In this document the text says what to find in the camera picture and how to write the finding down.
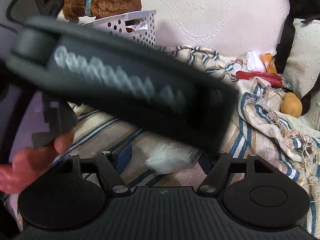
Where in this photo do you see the small pink bottle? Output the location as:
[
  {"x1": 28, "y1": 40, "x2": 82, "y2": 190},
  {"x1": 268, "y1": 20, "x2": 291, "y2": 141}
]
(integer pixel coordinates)
[{"x1": 233, "y1": 58, "x2": 243, "y2": 72}]

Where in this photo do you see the person's left hand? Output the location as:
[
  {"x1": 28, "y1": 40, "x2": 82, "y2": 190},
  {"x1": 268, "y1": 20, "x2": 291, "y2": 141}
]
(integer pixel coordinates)
[{"x1": 0, "y1": 130, "x2": 74, "y2": 194}]

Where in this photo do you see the white tissue packet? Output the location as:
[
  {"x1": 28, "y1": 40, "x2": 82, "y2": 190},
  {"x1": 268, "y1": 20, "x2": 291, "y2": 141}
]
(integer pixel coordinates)
[{"x1": 145, "y1": 141, "x2": 202, "y2": 174}]

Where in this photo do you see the striped beige blue cloth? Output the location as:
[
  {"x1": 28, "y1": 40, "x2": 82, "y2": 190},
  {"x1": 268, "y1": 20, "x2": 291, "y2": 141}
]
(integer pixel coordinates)
[{"x1": 4, "y1": 44, "x2": 320, "y2": 237}]

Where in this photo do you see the white perforated plastic basket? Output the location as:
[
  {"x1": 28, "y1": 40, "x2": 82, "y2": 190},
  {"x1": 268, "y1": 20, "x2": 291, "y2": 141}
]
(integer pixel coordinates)
[{"x1": 84, "y1": 10, "x2": 157, "y2": 48}]

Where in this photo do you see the tan gourd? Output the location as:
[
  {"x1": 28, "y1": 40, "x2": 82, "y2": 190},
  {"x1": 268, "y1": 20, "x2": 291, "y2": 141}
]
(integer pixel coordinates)
[{"x1": 280, "y1": 93, "x2": 303, "y2": 118}]

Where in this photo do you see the white crumpled wrapper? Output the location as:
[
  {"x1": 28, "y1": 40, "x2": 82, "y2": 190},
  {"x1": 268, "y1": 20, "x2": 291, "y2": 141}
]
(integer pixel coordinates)
[{"x1": 246, "y1": 51, "x2": 266, "y2": 73}]

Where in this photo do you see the orange snack packet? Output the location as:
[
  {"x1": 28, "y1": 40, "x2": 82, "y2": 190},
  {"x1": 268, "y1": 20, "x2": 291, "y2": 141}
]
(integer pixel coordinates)
[{"x1": 260, "y1": 53, "x2": 277, "y2": 74}]

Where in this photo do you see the white embossed pillow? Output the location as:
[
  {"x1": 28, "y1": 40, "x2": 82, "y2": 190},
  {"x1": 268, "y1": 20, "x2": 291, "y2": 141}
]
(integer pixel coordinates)
[{"x1": 140, "y1": 0, "x2": 290, "y2": 57}]

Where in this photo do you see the black bag strap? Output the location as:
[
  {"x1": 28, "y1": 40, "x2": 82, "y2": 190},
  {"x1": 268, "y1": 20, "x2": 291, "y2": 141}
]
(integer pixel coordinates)
[{"x1": 273, "y1": 0, "x2": 320, "y2": 116}]

